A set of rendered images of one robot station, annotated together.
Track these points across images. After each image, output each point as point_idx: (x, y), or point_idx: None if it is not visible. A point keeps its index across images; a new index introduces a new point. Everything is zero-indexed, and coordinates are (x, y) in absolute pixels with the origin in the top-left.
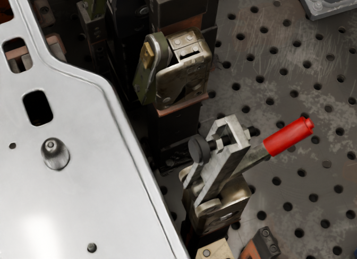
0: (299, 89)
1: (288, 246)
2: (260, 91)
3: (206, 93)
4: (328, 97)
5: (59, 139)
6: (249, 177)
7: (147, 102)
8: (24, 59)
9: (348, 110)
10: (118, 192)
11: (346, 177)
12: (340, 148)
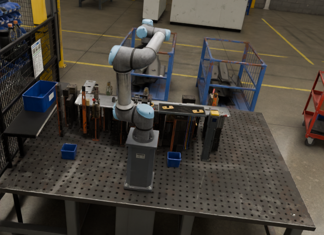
0: (113, 161)
1: (85, 147)
2: (117, 156)
3: (113, 119)
4: (108, 164)
5: (114, 98)
6: (101, 148)
7: None
8: None
9: (102, 165)
10: (104, 103)
11: (89, 159)
12: (96, 161)
